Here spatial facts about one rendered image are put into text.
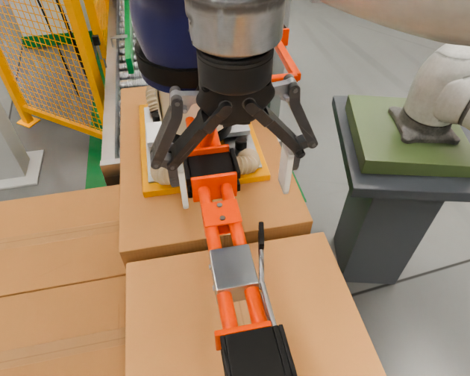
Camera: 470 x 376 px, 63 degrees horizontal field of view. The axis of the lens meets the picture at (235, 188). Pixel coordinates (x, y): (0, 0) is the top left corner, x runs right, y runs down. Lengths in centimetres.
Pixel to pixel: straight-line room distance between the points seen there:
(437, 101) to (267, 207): 65
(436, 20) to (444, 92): 103
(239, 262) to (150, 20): 45
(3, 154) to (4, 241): 103
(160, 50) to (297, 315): 53
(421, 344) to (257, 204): 119
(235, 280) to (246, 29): 35
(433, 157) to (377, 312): 81
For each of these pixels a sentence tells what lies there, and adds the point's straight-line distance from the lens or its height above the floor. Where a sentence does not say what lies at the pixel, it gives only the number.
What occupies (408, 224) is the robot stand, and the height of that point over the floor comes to 44.
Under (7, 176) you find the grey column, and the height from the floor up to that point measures 3.
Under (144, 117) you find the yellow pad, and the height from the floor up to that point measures 97.
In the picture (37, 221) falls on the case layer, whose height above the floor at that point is 54.
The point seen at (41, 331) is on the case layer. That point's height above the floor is 54.
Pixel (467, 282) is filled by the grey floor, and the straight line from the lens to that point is 210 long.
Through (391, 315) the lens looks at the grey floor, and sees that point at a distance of 186.
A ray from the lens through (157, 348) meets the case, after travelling 68.
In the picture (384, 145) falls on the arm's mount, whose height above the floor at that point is 80.
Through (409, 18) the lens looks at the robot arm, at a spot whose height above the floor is 149.
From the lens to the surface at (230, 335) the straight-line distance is 51.
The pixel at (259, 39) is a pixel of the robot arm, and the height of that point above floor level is 142.
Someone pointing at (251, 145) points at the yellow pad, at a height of 97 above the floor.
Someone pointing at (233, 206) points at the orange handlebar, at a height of 109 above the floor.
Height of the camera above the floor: 157
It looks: 46 degrees down
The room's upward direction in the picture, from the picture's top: straight up
